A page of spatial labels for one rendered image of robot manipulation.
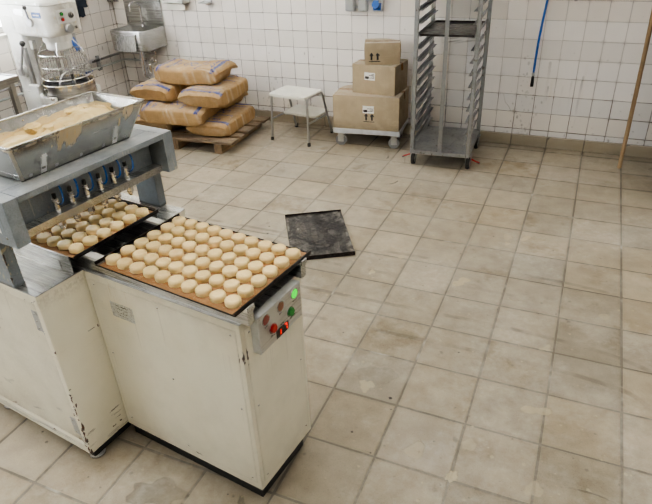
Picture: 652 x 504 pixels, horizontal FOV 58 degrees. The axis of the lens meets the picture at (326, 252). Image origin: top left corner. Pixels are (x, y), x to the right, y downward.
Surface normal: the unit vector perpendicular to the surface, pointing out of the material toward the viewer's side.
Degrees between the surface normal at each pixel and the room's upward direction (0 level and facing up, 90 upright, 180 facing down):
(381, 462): 0
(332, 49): 90
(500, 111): 90
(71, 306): 90
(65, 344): 90
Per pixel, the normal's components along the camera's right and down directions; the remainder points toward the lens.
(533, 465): -0.04, -0.86
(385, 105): -0.31, 0.47
